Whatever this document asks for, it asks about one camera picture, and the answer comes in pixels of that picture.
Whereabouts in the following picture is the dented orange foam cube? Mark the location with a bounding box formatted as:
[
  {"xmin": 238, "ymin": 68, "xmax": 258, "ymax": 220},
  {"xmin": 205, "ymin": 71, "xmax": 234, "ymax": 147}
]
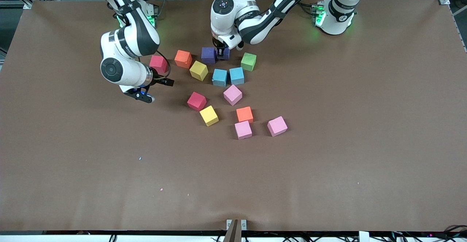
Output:
[{"xmin": 174, "ymin": 50, "xmax": 193, "ymax": 69}]

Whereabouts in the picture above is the green foam cube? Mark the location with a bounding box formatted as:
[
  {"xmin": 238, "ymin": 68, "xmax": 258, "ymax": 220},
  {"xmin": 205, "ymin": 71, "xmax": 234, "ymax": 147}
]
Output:
[{"xmin": 240, "ymin": 52, "xmax": 257, "ymax": 72}]

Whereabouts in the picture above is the yellow foam cube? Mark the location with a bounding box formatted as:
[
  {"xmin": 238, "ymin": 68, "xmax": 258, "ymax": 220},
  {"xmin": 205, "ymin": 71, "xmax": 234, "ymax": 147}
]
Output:
[
  {"xmin": 189, "ymin": 60, "xmax": 209, "ymax": 82},
  {"xmin": 199, "ymin": 105, "xmax": 219, "ymax": 127}
]

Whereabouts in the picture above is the red foam cube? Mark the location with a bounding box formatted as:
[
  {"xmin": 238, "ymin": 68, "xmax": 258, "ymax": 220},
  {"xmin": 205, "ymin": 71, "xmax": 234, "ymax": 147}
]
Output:
[
  {"xmin": 187, "ymin": 92, "xmax": 207, "ymax": 112},
  {"xmin": 150, "ymin": 55, "xmax": 168, "ymax": 74}
]

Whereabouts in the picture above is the metal table clamp bracket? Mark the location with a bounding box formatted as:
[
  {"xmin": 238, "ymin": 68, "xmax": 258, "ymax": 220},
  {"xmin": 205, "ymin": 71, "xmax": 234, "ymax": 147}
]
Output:
[{"xmin": 223, "ymin": 219, "xmax": 247, "ymax": 242}]

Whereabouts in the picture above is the light pink foam cube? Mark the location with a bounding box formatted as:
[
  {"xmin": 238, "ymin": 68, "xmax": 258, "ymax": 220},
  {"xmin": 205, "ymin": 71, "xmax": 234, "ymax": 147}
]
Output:
[
  {"xmin": 267, "ymin": 116, "xmax": 288, "ymax": 137},
  {"xmin": 223, "ymin": 84, "xmax": 243, "ymax": 106},
  {"xmin": 234, "ymin": 120, "xmax": 253, "ymax": 140}
]

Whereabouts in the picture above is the chipped blue foam cube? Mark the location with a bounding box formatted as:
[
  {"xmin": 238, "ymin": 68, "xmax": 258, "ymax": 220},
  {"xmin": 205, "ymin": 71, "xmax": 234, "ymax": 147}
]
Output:
[{"xmin": 212, "ymin": 69, "xmax": 228, "ymax": 88}]

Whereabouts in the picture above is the aluminium table edge rail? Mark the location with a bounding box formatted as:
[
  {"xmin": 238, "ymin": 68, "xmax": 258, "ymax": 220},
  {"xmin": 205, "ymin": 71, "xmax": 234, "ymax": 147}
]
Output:
[{"xmin": 449, "ymin": 4, "xmax": 467, "ymax": 53}]

